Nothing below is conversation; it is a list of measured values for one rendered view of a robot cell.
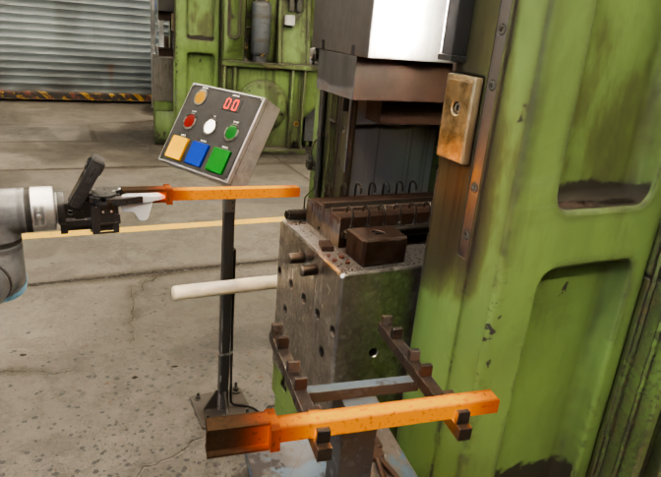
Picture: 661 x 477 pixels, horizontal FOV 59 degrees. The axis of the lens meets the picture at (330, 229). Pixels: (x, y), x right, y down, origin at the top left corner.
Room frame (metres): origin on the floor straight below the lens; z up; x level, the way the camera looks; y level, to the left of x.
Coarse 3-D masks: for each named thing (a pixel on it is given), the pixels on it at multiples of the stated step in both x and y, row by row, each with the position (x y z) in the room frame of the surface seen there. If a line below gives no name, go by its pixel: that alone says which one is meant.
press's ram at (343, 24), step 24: (336, 0) 1.44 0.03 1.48; (360, 0) 1.34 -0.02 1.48; (384, 0) 1.30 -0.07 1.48; (408, 0) 1.33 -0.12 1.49; (432, 0) 1.35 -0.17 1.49; (336, 24) 1.43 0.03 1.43; (360, 24) 1.33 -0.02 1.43; (384, 24) 1.30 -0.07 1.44; (408, 24) 1.33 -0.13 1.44; (432, 24) 1.36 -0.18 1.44; (336, 48) 1.42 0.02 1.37; (360, 48) 1.32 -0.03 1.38; (384, 48) 1.30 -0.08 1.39; (408, 48) 1.33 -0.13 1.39; (432, 48) 1.36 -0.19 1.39
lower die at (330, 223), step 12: (432, 192) 1.69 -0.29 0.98; (312, 204) 1.48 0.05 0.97; (324, 204) 1.42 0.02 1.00; (408, 204) 1.48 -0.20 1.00; (420, 204) 1.49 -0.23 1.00; (312, 216) 1.47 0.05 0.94; (324, 216) 1.41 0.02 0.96; (336, 216) 1.35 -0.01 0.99; (348, 216) 1.35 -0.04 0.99; (360, 216) 1.36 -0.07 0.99; (372, 216) 1.37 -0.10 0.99; (396, 216) 1.40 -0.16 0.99; (408, 216) 1.42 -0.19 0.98; (420, 216) 1.44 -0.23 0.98; (324, 228) 1.41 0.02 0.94; (336, 228) 1.35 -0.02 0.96; (336, 240) 1.34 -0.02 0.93; (408, 240) 1.42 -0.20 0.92
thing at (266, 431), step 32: (224, 416) 0.64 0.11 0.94; (256, 416) 0.64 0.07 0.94; (288, 416) 0.66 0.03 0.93; (320, 416) 0.67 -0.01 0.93; (352, 416) 0.67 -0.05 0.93; (384, 416) 0.68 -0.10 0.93; (416, 416) 0.70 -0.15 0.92; (448, 416) 0.72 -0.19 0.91; (224, 448) 0.62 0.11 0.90; (256, 448) 0.63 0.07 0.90
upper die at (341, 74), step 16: (320, 64) 1.50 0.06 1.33; (336, 64) 1.42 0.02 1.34; (352, 64) 1.35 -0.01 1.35; (368, 64) 1.35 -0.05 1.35; (384, 64) 1.36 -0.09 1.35; (400, 64) 1.38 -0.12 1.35; (416, 64) 1.40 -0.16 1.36; (432, 64) 1.42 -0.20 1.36; (448, 64) 1.44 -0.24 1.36; (320, 80) 1.49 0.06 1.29; (336, 80) 1.41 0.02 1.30; (352, 80) 1.34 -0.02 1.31; (368, 80) 1.35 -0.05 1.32; (384, 80) 1.37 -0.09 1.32; (400, 80) 1.39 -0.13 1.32; (416, 80) 1.41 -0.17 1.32; (432, 80) 1.43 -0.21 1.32; (352, 96) 1.33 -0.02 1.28; (368, 96) 1.35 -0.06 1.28; (384, 96) 1.37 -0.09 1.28; (400, 96) 1.39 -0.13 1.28; (416, 96) 1.41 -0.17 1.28; (432, 96) 1.43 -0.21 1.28
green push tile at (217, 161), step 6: (216, 150) 1.74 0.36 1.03; (222, 150) 1.72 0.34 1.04; (210, 156) 1.74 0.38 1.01; (216, 156) 1.72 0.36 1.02; (222, 156) 1.71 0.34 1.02; (228, 156) 1.70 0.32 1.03; (210, 162) 1.72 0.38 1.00; (216, 162) 1.71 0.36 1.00; (222, 162) 1.70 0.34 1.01; (210, 168) 1.71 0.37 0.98; (216, 168) 1.70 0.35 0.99; (222, 168) 1.69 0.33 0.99
